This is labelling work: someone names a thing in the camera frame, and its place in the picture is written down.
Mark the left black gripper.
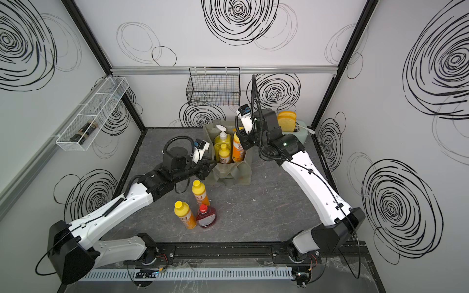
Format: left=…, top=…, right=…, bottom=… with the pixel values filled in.
left=173, top=156, right=219, bottom=186

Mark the yellow cap bottle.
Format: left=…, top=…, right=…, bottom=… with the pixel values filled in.
left=174, top=201, right=197, bottom=230
left=219, top=144, right=231, bottom=164
left=192, top=179, right=210, bottom=206
left=232, top=133, right=245, bottom=162

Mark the yellow pump soap bottle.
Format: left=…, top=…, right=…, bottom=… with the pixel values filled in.
left=214, top=125, right=232, bottom=162

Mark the green fabric shopping bag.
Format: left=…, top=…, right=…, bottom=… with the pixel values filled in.
left=202, top=120, right=254, bottom=186

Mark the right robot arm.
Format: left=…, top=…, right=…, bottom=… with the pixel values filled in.
left=235, top=105, right=365, bottom=262

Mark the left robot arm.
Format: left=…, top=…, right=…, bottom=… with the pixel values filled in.
left=46, top=140, right=214, bottom=285

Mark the red soap bottle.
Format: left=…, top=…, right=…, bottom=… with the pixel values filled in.
left=196, top=204, right=217, bottom=228

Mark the toast slice front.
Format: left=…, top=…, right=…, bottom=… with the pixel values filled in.
left=277, top=115, right=296, bottom=133

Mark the toast slice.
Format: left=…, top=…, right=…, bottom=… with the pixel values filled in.
left=277, top=115, right=296, bottom=133
left=278, top=111, right=297, bottom=118

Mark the toast slice back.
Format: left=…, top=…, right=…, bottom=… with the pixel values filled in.
left=278, top=111, right=297, bottom=118

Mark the mint green toaster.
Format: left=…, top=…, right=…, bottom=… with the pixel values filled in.
left=293, top=120, right=310, bottom=144

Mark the dark item in shelf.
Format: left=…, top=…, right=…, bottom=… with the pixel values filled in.
left=70, top=122, right=98, bottom=145

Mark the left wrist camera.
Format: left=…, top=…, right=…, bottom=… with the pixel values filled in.
left=192, top=139, right=210, bottom=164

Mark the black wire basket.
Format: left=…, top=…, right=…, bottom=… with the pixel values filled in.
left=186, top=67, right=241, bottom=106

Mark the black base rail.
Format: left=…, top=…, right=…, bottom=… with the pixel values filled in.
left=91, top=241, right=371, bottom=266

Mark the white slotted cable duct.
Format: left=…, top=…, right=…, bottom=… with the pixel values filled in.
left=81, top=267, right=294, bottom=282

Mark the white wire shelf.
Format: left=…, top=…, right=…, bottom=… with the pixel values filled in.
left=56, top=76, right=129, bottom=151

